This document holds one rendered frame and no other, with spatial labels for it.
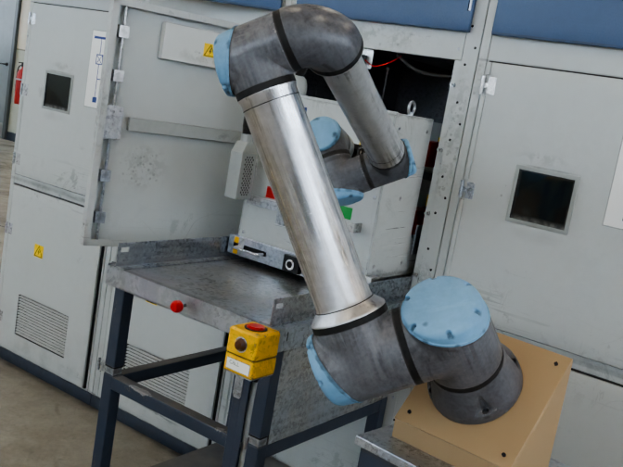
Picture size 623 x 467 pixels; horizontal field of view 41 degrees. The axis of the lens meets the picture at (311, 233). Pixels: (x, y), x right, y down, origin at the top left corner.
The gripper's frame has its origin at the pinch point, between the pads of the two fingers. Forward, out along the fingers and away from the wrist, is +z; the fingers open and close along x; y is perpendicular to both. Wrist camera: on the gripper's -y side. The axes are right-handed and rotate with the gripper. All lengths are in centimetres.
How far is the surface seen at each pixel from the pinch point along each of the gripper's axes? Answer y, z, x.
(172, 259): -45, -2, -39
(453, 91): 21.6, 11.0, 29.5
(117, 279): -50, -22, -48
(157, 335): -77, 62, -68
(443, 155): 22.4, 15.2, 11.2
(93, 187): -73, -11, -24
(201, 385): -52, 58, -80
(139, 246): -49, -17, -38
